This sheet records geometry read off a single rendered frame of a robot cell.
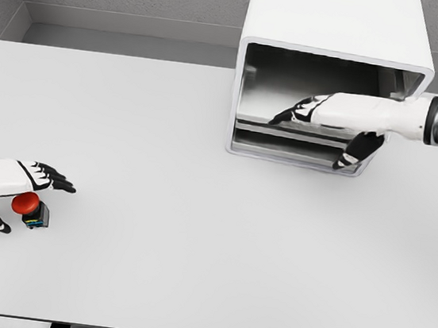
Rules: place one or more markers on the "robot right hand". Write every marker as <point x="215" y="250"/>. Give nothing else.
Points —
<point x="345" y="111"/>

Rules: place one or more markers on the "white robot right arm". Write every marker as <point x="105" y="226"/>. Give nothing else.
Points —
<point x="432" y="120"/>

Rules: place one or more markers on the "white tabletop storage cabinet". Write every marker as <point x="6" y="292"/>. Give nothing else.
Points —
<point x="330" y="37"/>

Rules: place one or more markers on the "grey cabinet drawer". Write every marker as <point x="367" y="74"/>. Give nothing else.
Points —
<point x="287" y="132"/>

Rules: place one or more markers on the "red button load switch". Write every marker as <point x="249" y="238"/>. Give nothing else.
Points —
<point x="31" y="211"/>

